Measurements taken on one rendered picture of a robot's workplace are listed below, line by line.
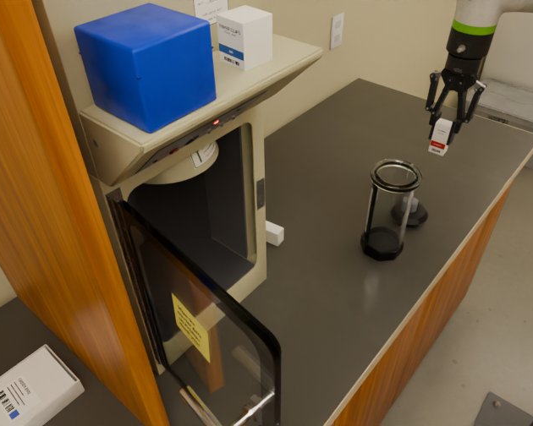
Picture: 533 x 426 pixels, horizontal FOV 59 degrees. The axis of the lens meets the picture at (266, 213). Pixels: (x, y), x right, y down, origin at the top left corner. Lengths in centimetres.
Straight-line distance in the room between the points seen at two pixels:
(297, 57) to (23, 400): 74
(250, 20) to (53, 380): 71
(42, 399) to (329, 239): 71
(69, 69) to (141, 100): 11
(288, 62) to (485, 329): 188
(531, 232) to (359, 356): 205
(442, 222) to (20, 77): 108
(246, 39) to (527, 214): 257
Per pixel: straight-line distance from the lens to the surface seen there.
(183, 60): 51
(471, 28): 116
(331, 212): 127
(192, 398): 64
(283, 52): 68
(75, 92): 57
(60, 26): 55
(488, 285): 253
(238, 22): 61
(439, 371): 215
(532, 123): 325
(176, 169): 75
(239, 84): 59
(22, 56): 43
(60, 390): 97
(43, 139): 46
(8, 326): 116
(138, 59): 47
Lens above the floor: 177
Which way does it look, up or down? 41 degrees down
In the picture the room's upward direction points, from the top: 1 degrees counter-clockwise
